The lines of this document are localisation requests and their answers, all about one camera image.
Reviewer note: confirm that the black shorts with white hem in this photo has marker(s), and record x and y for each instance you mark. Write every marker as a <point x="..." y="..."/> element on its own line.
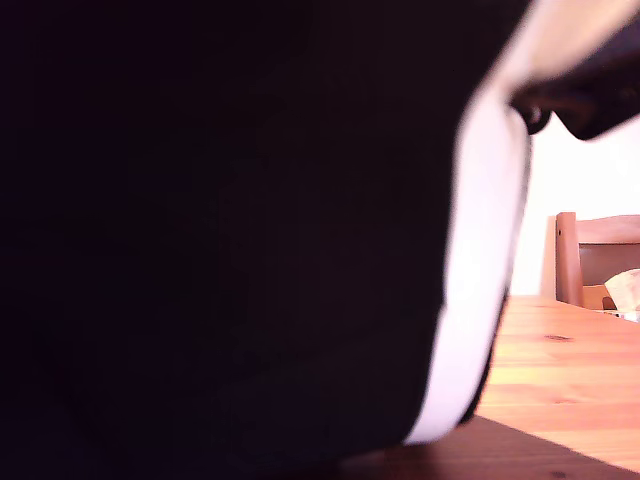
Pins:
<point x="200" y="250"/>

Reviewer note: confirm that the wooden chair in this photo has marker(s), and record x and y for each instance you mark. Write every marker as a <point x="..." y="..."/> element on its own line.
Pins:
<point x="567" y="260"/>

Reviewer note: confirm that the tan cardboard box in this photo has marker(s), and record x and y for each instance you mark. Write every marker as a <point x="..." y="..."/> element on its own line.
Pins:
<point x="592" y="297"/>

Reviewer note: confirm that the white tissue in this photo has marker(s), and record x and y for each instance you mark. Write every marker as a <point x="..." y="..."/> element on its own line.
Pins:
<point x="625" y="290"/>

